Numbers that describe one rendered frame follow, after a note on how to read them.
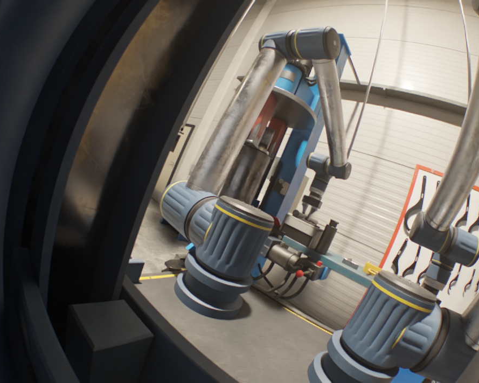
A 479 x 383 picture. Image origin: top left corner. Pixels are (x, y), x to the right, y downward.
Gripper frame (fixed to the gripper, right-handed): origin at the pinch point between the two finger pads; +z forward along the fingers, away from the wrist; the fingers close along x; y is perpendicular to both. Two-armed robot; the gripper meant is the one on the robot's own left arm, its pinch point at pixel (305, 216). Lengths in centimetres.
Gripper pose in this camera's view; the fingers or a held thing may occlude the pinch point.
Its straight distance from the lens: 158.3
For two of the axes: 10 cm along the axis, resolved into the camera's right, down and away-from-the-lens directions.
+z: -4.1, 9.1, 0.2
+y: -6.0, -2.6, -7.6
